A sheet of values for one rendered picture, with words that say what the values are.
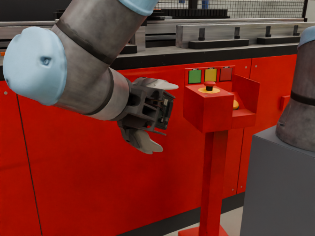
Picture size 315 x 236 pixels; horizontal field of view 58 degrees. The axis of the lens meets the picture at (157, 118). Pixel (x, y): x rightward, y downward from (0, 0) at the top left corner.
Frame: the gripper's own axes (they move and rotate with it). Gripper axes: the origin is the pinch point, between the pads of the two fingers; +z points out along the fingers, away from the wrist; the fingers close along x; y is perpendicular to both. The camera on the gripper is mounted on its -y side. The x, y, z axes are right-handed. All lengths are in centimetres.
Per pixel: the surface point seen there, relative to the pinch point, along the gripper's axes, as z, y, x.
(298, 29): 105, 13, 71
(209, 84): 33.1, -2.1, 16.9
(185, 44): 56, -25, 39
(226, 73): 46, -2, 25
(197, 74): 38.4, -9.5, 21.3
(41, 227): 30, -53, -47
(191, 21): 79, -37, 61
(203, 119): 31.8, -1.0, 5.4
